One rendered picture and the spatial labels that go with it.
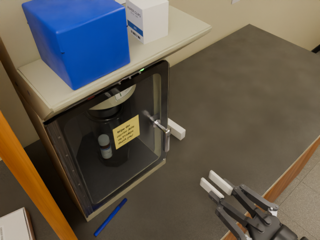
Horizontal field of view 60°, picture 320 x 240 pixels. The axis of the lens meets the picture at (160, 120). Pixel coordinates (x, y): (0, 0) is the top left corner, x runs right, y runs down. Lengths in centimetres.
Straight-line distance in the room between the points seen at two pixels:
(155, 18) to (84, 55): 15
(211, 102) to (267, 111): 23
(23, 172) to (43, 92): 13
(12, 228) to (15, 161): 50
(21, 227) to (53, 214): 33
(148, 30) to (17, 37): 19
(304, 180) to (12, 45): 210
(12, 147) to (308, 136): 103
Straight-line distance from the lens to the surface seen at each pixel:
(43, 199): 55
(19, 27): 45
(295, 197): 219
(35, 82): 44
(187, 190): 94
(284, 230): 68
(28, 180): 50
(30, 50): 47
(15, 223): 94
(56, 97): 40
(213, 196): 70
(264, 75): 142
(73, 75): 39
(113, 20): 38
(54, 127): 56
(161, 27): 48
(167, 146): 78
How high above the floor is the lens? 176
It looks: 47 degrees down
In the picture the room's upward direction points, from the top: straight up
